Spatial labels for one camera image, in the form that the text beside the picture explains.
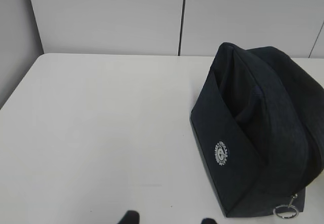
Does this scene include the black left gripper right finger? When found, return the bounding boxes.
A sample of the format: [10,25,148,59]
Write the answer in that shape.
[200,210,216,224]

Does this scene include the dark blue lunch bag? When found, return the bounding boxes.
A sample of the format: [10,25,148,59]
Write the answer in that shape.
[190,43,323,219]

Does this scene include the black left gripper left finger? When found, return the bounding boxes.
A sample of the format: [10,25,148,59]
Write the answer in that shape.
[118,210,140,224]

